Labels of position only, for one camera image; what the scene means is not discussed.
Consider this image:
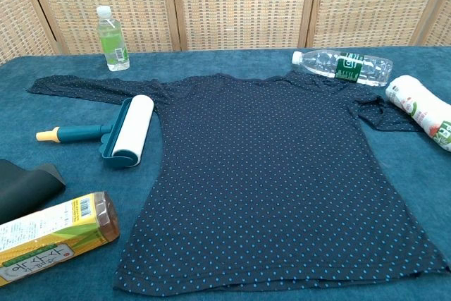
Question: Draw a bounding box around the black mat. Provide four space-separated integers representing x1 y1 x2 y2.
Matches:
0 159 67 225

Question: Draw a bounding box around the small bottle light green label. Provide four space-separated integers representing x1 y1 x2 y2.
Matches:
96 5 130 73

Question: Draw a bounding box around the white printed bottle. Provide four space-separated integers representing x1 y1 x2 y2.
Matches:
385 74 451 153

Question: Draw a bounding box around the navy polka dot shirt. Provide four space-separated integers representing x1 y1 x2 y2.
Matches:
27 72 450 297

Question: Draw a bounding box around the teal lint roller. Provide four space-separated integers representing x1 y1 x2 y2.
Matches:
35 94 155 169

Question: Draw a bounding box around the clear bottle dark green label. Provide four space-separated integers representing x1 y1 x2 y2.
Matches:
291 49 394 88

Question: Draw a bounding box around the woven rattan folding screen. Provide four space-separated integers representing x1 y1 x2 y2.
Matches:
0 0 451 66

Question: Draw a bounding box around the amber tea bottle yellow label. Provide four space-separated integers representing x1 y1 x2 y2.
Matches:
0 190 121 287

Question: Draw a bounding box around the teal tablecloth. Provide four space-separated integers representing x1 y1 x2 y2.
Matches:
0 44 451 301

